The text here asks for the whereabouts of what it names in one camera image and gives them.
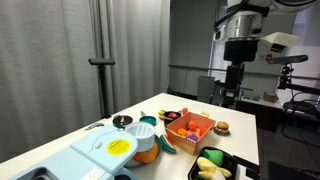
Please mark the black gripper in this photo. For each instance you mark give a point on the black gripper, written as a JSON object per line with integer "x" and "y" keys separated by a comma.
{"x": 237, "y": 52}

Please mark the light blue toaster compartment cup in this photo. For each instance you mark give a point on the light blue toaster compartment cup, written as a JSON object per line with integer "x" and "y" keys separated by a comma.
{"x": 144, "y": 133}

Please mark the light blue toy toaster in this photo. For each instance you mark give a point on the light blue toy toaster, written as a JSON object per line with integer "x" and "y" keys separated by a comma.
{"x": 99, "y": 155}

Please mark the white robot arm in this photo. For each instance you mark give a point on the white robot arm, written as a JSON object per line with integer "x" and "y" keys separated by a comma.
{"x": 241, "y": 30}

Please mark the toy burger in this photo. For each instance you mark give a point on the toy burger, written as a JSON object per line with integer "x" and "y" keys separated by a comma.
{"x": 222, "y": 128}

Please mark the red toy egg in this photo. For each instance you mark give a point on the red toy egg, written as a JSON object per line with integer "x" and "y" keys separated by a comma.
{"x": 185, "y": 111}

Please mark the red toy tomato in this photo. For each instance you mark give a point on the red toy tomato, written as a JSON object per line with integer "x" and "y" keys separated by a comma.
{"x": 202, "y": 131}

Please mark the orange toy ball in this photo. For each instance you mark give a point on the orange toy ball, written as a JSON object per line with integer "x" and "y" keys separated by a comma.
{"x": 192, "y": 126}
{"x": 182, "y": 132}

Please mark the black toy frying pan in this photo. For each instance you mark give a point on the black toy frying pan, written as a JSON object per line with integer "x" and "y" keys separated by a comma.
{"x": 170, "y": 116}

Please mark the purple toy eggplant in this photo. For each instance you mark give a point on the purple toy eggplant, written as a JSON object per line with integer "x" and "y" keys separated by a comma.
{"x": 192, "y": 137}

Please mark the red checkered cardboard box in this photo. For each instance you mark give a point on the red checkered cardboard box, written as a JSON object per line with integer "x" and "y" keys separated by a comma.
{"x": 182, "y": 142}

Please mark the green toy pear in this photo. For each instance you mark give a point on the green toy pear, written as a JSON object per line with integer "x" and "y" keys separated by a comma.
{"x": 215, "y": 156}

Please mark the black plastic tray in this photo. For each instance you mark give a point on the black plastic tray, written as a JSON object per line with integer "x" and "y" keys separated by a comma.
{"x": 229, "y": 163}

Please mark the teal toy saucepan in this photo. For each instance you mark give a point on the teal toy saucepan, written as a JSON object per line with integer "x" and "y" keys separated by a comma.
{"x": 148, "y": 119}

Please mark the toy watermelon slice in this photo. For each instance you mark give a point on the toy watermelon slice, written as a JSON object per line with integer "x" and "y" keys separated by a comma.
{"x": 167, "y": 145}

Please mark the yellow toy corn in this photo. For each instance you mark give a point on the yellow toy corn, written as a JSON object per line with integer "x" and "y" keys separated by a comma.
{"x": 210, "y": 171}

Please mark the teal toy pot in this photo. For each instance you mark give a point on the teal toy pot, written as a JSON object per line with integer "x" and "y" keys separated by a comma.
{"x": 121, "y": 121}

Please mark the orange toy fruit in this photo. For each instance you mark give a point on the orange toy fruit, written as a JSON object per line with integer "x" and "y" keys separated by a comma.
{"x": 147, "y": 156}

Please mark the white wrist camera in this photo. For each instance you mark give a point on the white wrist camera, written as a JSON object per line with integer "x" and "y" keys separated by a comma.
{"x": 279, "y": 41}

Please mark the black camera on mount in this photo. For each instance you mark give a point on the black camera on mount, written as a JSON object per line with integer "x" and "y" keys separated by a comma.
{"x": 285, "y": 81}

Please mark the black camera tripod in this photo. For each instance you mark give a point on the black camera tripod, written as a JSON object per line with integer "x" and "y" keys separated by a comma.
{"x": 101, "y": 64}

